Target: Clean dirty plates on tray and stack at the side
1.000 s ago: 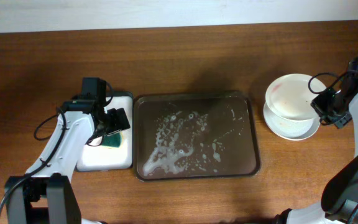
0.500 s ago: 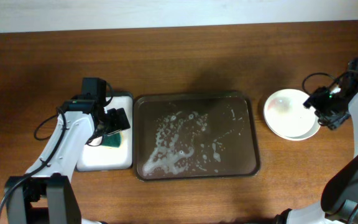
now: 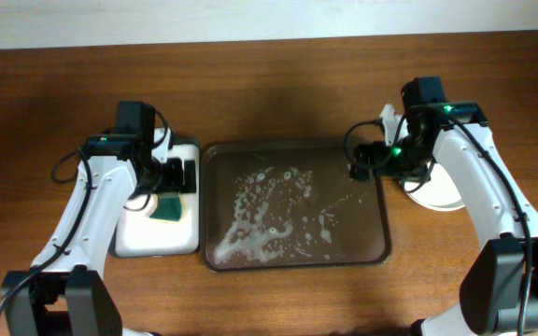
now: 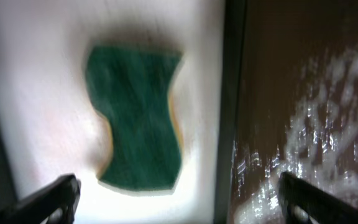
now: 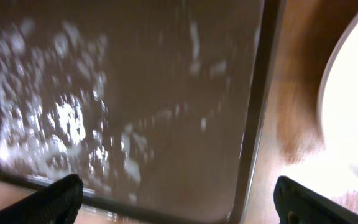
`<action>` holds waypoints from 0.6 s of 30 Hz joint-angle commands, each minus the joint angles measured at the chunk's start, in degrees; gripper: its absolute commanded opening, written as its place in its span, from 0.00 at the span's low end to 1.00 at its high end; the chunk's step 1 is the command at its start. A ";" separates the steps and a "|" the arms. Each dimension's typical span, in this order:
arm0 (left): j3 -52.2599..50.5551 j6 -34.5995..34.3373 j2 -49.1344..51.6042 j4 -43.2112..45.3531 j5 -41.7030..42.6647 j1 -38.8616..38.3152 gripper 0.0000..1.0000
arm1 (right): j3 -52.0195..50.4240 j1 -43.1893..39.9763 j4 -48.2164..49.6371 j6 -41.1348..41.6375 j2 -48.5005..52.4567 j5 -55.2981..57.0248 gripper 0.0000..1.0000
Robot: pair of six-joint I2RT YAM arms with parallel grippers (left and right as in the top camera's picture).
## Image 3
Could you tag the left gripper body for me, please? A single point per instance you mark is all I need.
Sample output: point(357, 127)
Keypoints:
point(168, 177)

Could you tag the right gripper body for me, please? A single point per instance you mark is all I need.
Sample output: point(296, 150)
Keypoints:
point(407, 160)

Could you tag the green yellow sponge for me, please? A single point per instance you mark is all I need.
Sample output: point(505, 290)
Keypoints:
point(169, 207)

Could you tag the cream plate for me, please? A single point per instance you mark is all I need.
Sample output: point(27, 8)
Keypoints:
point(438, 193)

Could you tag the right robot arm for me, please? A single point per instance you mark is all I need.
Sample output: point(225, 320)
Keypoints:
point(499, 294)

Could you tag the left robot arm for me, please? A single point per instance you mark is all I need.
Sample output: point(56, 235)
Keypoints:
point(63, 292)

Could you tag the white soapy tray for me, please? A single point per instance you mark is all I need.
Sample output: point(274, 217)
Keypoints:
point(137, 235)

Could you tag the dark brown tray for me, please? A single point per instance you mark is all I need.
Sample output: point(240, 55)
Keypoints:
point(289, 204)

